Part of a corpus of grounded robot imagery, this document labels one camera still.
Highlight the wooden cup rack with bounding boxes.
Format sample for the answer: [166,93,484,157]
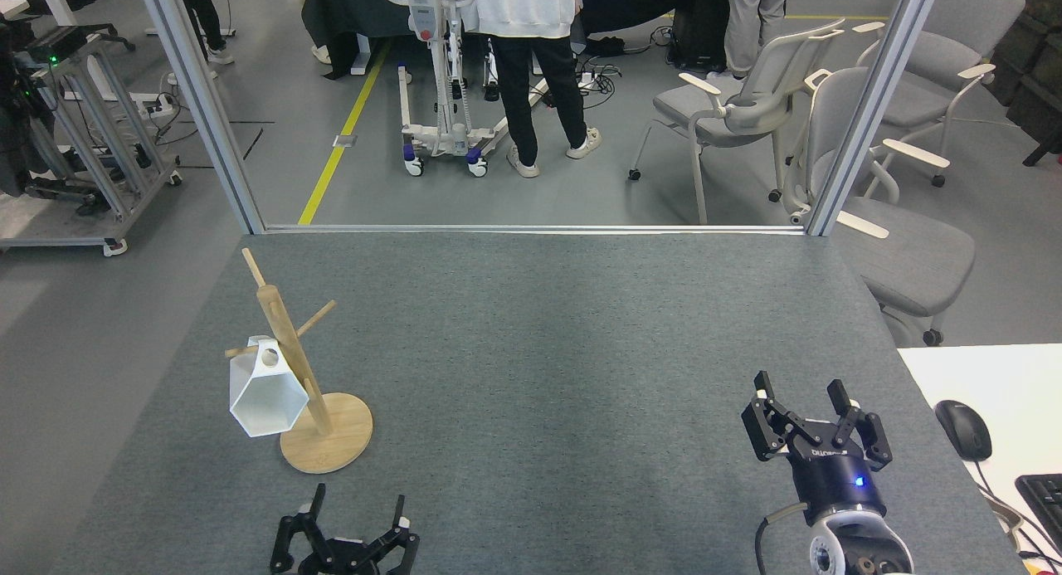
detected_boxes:
[224,248,374,475]

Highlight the white faceted cup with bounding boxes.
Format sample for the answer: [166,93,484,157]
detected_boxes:
[228,334,310,439]

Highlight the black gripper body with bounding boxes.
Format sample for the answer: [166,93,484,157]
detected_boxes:
[296,538,400,575]
[787,423,877,523]

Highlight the black box on floor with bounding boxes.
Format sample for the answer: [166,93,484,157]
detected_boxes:
[669,0,733,73]

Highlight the black keyboard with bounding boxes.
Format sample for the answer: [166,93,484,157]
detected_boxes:
[1015,473,1062,551]

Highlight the black draped table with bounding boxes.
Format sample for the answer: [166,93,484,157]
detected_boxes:
[300,0,733,81]

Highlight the white stand on wheels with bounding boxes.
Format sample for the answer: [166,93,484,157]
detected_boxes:
[375,0,549,178]

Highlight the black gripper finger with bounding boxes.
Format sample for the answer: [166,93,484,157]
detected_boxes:
[368,495,421,575]
[829,379,894,469]
[741,371,811,463]
[270,483,329,575]

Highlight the stacked black crates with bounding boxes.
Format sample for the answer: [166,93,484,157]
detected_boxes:
[987,0,1062,168]

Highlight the grey chair with white armrests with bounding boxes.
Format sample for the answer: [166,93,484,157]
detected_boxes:
[783,67,978,348]
[628,17,848,226]
[852,0,1028,188]

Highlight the white desk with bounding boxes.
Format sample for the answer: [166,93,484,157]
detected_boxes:
[898,344,1062,575]

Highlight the silver frame post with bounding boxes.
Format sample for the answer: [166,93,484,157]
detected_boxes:
[806,0,947,237]
[134,0,266,235]

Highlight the black mouse cable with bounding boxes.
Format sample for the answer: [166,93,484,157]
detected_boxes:
[971,459,1062,561]

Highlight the metal cart on wheels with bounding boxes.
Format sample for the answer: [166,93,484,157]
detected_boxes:
[0,27,184,258]

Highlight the black computer mouse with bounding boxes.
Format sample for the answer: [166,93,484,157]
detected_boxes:
[934,400,993,463]

